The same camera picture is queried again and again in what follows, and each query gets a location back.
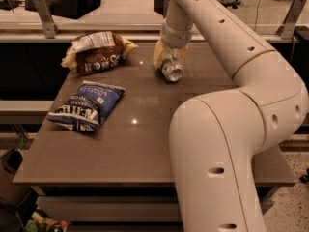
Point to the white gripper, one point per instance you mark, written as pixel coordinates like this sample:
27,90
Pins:
176,37

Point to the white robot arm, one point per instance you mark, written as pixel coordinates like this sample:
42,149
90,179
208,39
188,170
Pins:
213,137

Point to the brown chip bag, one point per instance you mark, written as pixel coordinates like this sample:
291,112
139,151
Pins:
96,52

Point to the blue chip bag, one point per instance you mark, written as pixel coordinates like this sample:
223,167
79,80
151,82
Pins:
88,108

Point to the dark bin at left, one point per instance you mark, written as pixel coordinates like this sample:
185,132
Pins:
11,194

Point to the colourful items on floor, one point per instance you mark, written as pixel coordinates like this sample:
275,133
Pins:
40,222

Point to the right metal bracket post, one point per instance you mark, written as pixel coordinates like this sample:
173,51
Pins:
287,28

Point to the left metal bracket post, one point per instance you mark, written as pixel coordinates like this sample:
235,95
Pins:
49,27

